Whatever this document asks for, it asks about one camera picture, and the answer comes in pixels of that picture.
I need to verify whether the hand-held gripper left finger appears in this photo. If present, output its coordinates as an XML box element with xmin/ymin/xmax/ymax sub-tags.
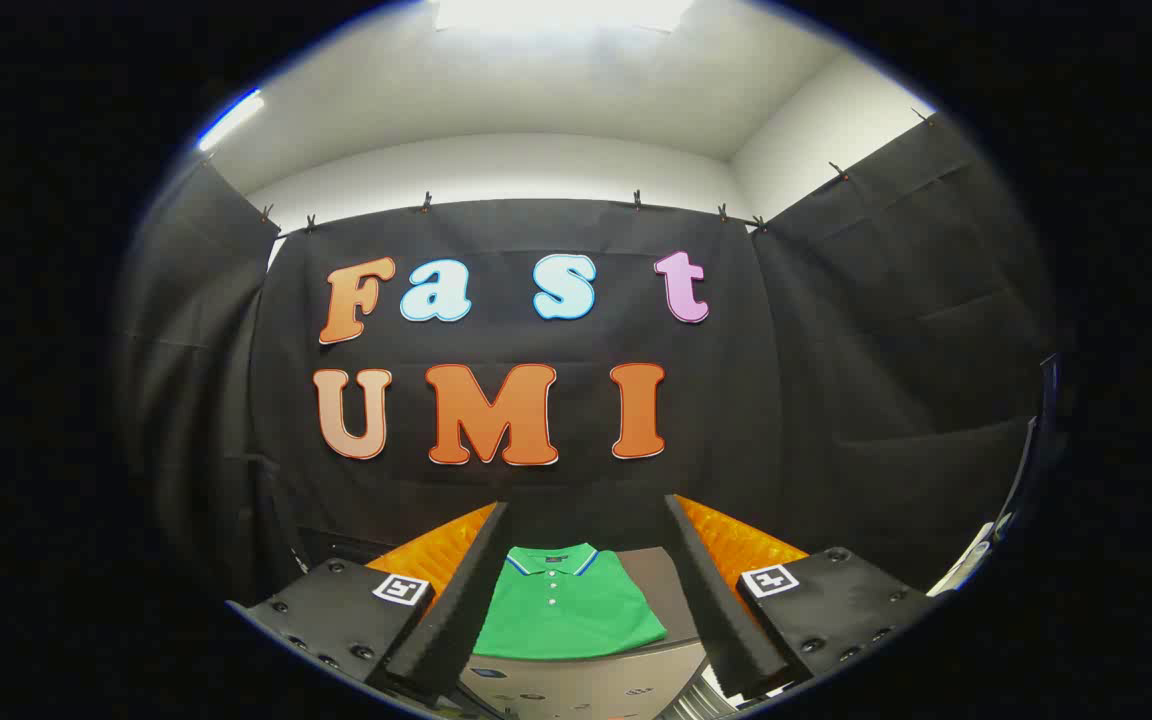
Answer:
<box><xmin>226</xmin><ymin>500</ymin><xmax>513</xmax><ymax>706</ymax></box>

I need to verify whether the green polo shirt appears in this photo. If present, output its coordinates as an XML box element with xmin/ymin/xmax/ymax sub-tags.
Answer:
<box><xmin>473</xmin><ymin>543</ymin><xmax>669</xmax><ymax>661</ymax></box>

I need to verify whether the ceiling light panel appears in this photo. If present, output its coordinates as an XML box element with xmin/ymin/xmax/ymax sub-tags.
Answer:
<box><xmin>431</xmin><ymin>0</ymin><xmax>697</xmax><ymax>33</ymax></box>

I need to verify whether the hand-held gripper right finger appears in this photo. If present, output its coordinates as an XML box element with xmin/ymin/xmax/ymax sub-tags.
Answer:
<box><xmin>663</xmin><ymin>493</ymin><xmax>938</xmax><ymax>701</ymax></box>

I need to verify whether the ceiling tube light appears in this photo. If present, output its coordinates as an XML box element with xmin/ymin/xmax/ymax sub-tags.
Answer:
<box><xmin>198</xmin><ymin>88</ymin><xmax>266</xmax><ymax>153</ymax></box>

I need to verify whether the black backdrop cloth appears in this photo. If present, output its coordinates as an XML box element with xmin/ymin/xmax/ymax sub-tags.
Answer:
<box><xmin>116</xmin><ymin>110</ymin><xmax>1069</xmax><ymax>613</ymax></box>

